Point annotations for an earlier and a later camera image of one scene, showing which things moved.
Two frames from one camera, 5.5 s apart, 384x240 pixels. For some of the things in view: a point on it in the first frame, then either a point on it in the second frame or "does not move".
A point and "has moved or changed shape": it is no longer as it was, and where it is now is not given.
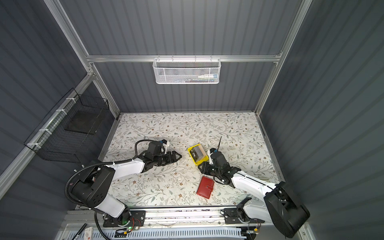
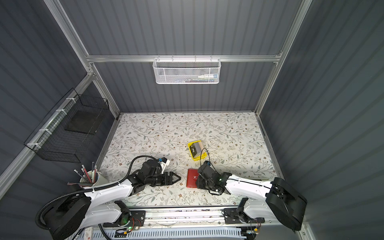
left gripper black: [172, 159] -> [170, 181]
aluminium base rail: [211, 216] does not move
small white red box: [88, 233] does not move
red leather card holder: [205, 187] has moved or changed shape
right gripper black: [205, 168] -> [199, 184]
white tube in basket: [212, 76] does not move
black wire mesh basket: [65, 134] does not move
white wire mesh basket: [187, 71] does not move
